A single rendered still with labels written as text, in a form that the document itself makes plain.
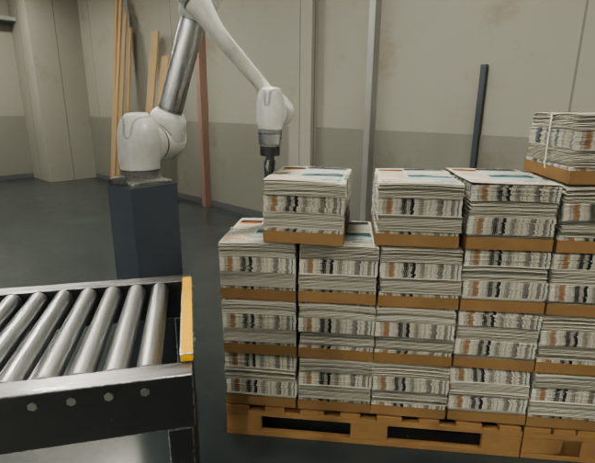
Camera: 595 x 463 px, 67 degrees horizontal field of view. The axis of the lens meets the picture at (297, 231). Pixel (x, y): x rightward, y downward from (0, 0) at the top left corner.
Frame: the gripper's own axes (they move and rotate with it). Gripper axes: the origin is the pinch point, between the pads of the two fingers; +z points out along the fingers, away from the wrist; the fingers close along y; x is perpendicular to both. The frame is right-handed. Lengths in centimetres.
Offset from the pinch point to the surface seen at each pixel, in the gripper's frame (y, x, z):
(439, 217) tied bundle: -19, -62, 0
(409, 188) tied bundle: -18, -51, -9
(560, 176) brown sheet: -13, -100, -14
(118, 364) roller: -95, 15, 16
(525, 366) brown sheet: -19, -98, 54
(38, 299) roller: -67, 52, 17
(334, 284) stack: -18.7, -27.4, 26.9
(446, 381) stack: -19, -71, 63
